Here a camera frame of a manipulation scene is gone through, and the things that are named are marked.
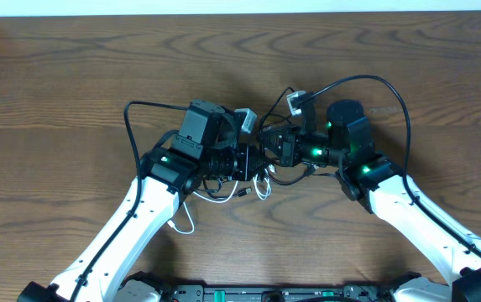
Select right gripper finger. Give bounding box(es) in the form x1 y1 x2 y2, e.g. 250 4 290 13
257 125 295 143
258 140 283 164

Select white USB cable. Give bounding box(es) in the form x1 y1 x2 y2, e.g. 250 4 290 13
166 164 277 235

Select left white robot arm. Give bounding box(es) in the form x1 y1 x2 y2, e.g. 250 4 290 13
18 100 265 301

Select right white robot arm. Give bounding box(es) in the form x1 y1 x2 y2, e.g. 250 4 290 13
257 91 481 301

